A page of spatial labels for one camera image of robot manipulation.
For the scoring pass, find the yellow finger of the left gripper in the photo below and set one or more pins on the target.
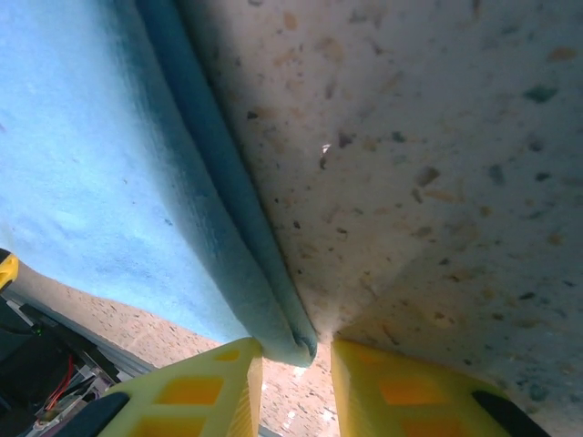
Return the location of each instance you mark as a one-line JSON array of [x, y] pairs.
[[7, 271]]

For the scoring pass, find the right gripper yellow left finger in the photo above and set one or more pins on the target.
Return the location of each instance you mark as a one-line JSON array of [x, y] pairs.
[[196, 400]]

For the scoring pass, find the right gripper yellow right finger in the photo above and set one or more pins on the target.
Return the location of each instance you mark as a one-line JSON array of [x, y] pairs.
[[410, 400]]

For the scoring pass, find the light blue printed t-shirt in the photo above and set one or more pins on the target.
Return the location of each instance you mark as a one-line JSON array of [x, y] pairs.
[[114, 159]]

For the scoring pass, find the aluminium frame rail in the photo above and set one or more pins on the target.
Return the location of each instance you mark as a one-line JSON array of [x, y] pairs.
[[114, 355]]

